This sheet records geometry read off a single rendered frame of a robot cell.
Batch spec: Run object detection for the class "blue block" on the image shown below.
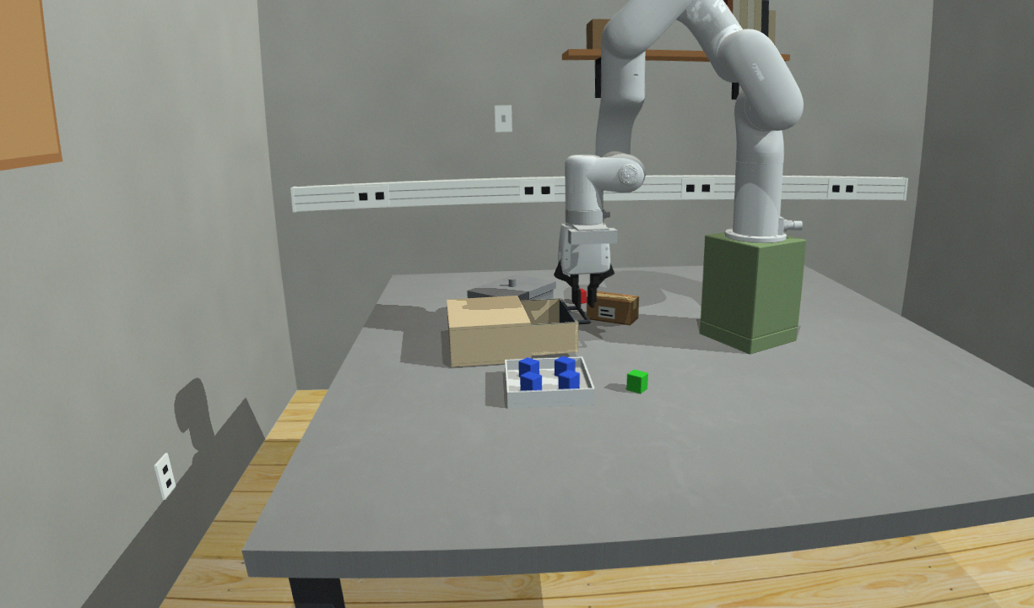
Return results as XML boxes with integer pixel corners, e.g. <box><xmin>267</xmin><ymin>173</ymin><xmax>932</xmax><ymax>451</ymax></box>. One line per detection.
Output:
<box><xmin>518</xmin><ymin>357</ymin><xmax>539</xmax><ymax>377</ymax></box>
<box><xmin>555</xmin><ymin>356</ymin><xmax>575</xmax><ymax>377</ymax></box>
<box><xmin>558</xmin><ymin>370</ymin><xmax>580</xmax><ymax>389</ymax></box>
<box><xmin>520</xmin><ymin>372</ymin><xmax>542</xmax><ymax>391</ymax></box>

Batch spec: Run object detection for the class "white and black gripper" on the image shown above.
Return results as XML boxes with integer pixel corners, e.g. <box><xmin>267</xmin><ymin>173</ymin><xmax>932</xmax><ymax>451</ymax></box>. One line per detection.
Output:
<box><xmin>554</xmin><ymin>223</ymin><xmax>614</xmax><ymax>308</ymax></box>

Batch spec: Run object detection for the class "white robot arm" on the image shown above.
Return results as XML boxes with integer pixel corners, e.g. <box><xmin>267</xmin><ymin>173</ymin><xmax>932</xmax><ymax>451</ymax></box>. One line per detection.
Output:
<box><xmin>565</xmin><ymin>0</ymin><xmax>804</xmax><ymax>245</ymax></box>

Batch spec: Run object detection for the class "brown cardboard box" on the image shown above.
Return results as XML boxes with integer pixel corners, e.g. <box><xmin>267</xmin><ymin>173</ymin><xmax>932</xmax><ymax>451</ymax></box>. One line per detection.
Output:
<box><xmin>587</xmin><ymin>291</ymin><xmax>639</xmax><ymax>325</ymax></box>

